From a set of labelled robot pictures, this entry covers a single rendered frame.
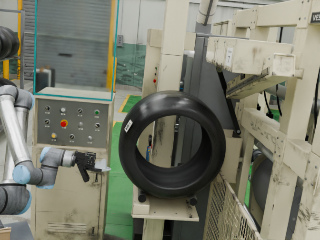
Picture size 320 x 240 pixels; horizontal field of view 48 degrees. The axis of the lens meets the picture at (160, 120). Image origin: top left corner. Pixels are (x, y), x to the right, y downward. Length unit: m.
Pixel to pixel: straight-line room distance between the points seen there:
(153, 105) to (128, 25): 9.20
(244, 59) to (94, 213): 1.76
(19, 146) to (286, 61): 1.36
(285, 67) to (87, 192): 1.78
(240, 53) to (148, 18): 9.49
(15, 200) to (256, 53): 1.47
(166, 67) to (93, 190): 1.13
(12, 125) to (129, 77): 9.10
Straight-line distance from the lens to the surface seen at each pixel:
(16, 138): 2.03
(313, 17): 1.69
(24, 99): 2.31
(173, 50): 2.16
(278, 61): 1.56
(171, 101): 1.83
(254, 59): 1.62
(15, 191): 2.18
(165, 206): 2.14
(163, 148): 2.27
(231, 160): 2.29
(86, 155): 2.00
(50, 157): 2.00
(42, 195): 2.87
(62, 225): 2.95
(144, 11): 11.03
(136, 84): 11.06
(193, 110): 1.83
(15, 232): 2.28
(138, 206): 2.00
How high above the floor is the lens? 1.77
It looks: 13 degrees down
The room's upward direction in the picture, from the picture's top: 6 degrees clockwise
